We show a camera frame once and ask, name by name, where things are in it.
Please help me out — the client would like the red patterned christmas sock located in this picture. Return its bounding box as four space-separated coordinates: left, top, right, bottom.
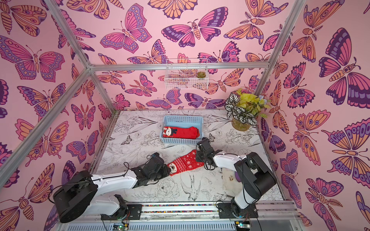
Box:
167 149 204 176

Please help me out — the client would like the plain red sock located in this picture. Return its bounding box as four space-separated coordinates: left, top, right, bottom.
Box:
162 127 200 140

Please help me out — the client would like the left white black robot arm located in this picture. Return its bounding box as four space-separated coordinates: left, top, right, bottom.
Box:
53 153 171 223

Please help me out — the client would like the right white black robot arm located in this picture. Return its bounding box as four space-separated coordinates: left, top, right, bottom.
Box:
196 138 278 218

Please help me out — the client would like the light blue plastic basket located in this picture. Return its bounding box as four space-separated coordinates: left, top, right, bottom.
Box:
160 115 203 145

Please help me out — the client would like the potted plant in glass vase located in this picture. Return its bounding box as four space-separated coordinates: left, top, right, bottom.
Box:
225 89 271 131

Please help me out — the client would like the small green succulent plant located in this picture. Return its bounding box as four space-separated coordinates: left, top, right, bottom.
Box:
196 71 207 79

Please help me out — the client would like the white wire wall basket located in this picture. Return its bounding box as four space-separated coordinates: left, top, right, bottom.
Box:
163 58 209 90

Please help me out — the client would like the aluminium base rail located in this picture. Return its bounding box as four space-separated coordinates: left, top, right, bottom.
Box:
55 200 305 231

